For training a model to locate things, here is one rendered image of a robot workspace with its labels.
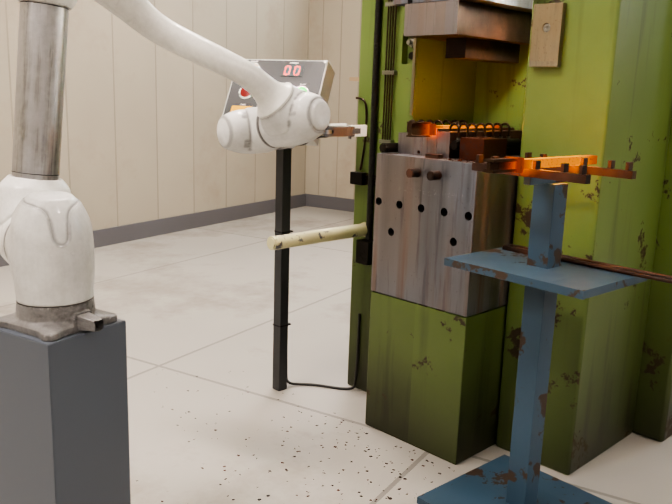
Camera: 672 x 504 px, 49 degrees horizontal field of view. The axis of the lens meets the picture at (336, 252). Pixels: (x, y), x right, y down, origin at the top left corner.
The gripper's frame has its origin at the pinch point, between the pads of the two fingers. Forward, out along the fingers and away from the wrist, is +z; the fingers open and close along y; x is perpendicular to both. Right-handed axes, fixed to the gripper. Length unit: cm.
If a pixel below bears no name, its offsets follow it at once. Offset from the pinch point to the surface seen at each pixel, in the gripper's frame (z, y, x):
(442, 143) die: 35.1, 4.9, -4.1
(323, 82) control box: 29, -41, 13
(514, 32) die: 65, 8, 30
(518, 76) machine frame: 83, -1, 17
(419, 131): 29.4, 0.5, -0.7
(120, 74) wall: 118, -337, 17
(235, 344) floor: 44, -108, -100
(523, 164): 7, 50, -5
